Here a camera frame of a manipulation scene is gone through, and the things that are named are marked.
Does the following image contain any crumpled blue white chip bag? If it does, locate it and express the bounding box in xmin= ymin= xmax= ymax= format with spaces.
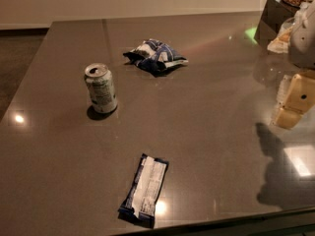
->
xmin=123 ymin=38 xmax=188 ymax=74

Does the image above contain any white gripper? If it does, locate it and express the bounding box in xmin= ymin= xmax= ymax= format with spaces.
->
xmin=274 ymin=1 xmax=315 ymax=129

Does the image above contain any silver green soda can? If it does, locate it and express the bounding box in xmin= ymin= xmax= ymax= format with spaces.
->
xmin=84 ymin=63 xmax=118 ymax=114

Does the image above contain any clear plastic bag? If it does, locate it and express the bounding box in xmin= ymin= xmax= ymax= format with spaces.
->
xmin=267 ymin=18 xmax=294 ymax=54

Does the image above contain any blue white snack bar wrapper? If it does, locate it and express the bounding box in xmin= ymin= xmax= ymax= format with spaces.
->
xmin=118 ymin=153 xmax=168 ymax=222

